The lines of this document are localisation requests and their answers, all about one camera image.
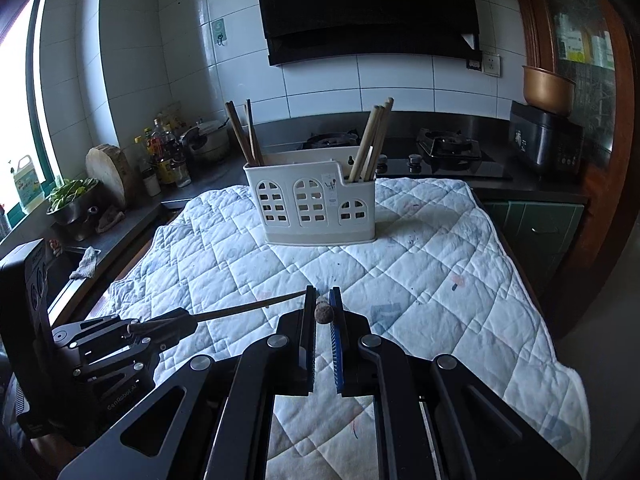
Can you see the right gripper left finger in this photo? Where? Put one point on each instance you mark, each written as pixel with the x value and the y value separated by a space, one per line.
pixel 211 419

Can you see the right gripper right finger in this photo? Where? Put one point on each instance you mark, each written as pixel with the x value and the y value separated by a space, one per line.
pixel 434 419

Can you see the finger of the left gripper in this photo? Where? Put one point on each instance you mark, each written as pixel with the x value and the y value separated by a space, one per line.
pixel 106 332
pixel 151 338

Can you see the white rag on counter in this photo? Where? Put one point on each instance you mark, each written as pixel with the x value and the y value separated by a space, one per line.
pixel 87 265

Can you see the pink rag on counter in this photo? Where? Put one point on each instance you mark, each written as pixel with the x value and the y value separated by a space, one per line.
pixel 110 218

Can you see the steel bowl with greens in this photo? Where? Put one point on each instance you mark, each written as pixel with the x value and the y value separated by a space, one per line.
pixel 73 205

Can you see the white quilted cloth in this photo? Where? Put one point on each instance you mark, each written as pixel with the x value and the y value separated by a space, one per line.
pixel 436 280

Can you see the detergent bottle on sill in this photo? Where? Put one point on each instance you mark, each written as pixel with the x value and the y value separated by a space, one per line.
pixel 27 184

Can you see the small white jar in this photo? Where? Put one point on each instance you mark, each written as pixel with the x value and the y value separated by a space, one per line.
pixel 150 182

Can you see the round wooden cutting board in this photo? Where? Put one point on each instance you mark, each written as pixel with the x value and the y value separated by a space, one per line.
pixel 108 164

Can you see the steel pressure cooker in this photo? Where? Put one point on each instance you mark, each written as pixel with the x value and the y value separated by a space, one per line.
pixel 206 140

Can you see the green cabinet drawer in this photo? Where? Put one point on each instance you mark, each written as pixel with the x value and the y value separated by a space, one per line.
pixel 539 234

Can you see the white plastic utensil holder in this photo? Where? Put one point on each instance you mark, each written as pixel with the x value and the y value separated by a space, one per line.
pixel 303 198

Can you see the black gas stove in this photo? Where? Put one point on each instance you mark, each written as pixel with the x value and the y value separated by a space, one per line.
pixel 438 154

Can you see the black rice cooker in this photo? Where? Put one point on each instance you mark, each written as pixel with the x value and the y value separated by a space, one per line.
pixel 550 145

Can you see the copper coloured pot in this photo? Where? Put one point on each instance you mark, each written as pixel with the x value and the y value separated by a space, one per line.
pixel 548 91

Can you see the black range hood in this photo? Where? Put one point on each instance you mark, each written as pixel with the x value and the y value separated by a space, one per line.
pixel 302 30

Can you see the wooden glass door cabinet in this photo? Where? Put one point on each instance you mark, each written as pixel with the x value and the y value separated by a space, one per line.
pixel 593 43

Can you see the green wall hook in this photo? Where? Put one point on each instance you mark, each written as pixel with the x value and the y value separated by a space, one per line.
pixel 219 32

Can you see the white wall socket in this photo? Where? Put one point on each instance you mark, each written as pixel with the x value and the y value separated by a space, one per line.
pixel 491 65

